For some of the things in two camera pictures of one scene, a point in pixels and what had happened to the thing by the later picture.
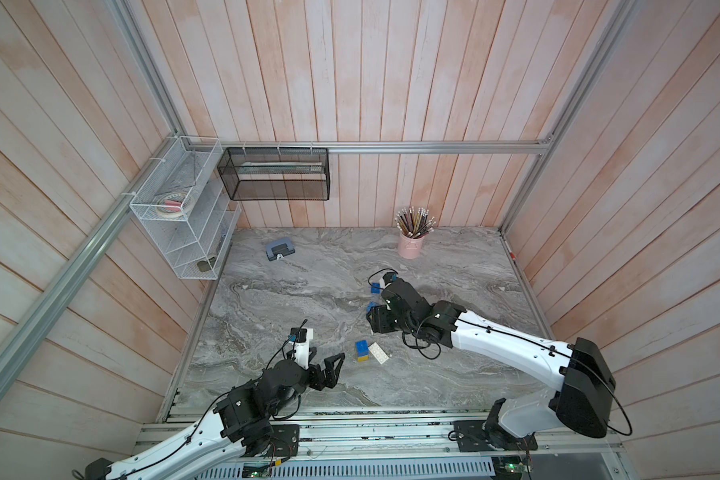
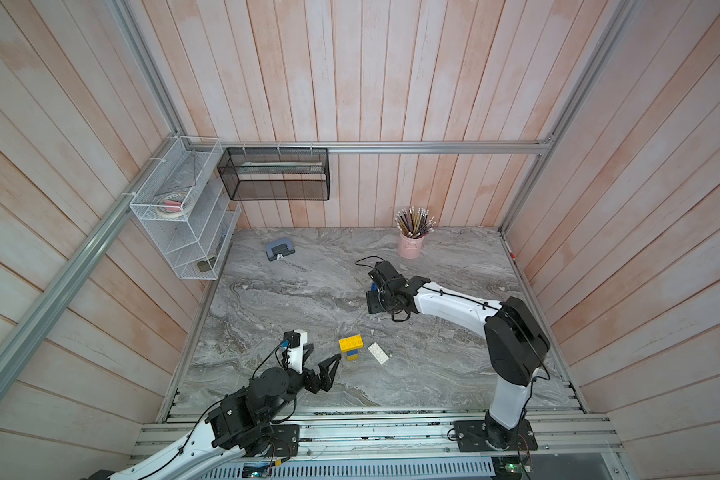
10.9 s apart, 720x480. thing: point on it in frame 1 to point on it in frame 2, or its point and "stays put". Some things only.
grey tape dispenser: (282, 246) stays put
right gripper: (377, 323) to (372, 302)
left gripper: (331, 377) stays put
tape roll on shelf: (171, 205) stays put
